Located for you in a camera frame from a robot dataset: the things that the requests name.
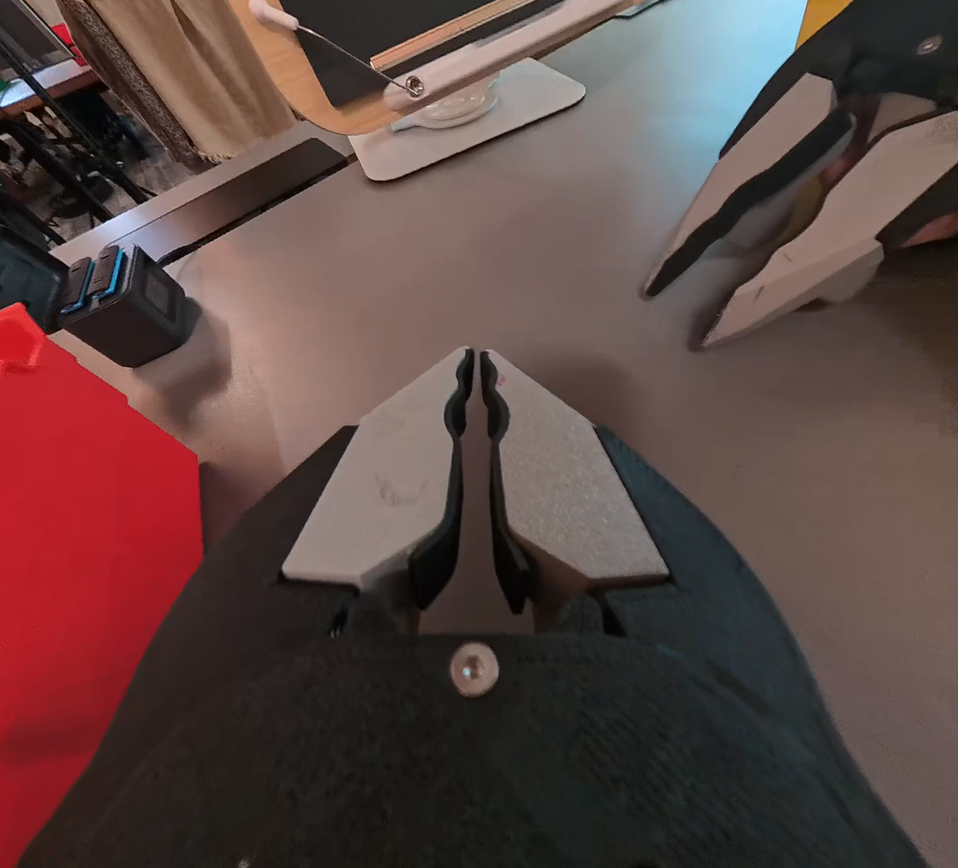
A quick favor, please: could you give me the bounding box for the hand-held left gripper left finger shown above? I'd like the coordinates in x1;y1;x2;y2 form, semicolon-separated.
283;347;476;611

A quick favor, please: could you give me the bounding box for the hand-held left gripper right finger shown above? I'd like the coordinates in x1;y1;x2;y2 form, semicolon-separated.
477;349;670;611

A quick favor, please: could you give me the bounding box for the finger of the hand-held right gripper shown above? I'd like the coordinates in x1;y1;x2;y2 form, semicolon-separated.
643;75;859;298
695;111;958;349

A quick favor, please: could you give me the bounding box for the red plastic bin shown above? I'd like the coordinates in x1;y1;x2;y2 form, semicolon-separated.
0;302;205;857

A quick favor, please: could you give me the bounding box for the person's right hand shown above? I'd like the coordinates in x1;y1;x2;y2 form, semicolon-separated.
903;210;958;249

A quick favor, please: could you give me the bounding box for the blue and black device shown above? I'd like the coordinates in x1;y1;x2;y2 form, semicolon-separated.
0;232;199;369

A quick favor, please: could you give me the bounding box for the black board on stand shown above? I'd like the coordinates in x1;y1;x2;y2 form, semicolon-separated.
180;0;690;138

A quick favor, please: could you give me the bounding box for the beige hanging cloth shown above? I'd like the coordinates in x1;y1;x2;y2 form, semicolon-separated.
30;0;296;168

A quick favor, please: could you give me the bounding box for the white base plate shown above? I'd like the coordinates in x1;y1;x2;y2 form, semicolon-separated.
351;58;588;183

